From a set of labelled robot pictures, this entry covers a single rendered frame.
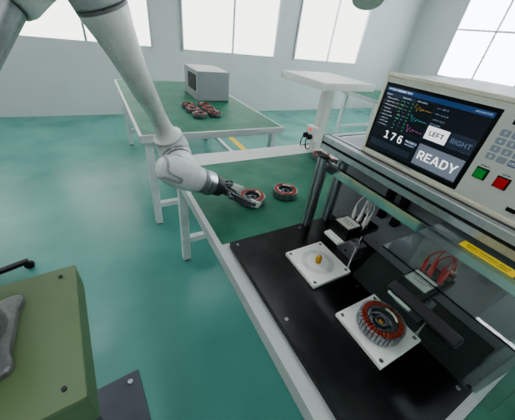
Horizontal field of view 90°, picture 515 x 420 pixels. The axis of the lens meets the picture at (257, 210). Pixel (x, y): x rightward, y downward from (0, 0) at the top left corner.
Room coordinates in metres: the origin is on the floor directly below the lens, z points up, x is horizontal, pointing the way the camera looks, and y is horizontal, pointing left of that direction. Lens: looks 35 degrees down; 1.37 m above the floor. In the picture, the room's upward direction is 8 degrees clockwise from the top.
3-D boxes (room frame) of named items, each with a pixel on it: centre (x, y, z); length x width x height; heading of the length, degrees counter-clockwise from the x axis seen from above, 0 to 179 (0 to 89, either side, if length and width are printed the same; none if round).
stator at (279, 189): (1.05, -0.12, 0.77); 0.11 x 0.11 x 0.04
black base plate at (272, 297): (0.51, -0.29, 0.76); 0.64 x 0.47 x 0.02; 33
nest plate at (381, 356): (0.40, -0.34, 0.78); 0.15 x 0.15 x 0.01; 33
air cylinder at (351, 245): (0.68, -0.34, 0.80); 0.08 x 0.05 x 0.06; 33
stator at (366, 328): (0.40, -0.34, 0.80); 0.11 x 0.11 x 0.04
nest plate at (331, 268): (0.60, -0.21, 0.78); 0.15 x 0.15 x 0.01; 33
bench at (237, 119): (2.61, 0.83, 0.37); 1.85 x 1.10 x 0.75; 33
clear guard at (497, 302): (0.33, -0.39, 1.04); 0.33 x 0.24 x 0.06; 123
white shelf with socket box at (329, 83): (1.58, -0.28, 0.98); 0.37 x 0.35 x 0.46; 33
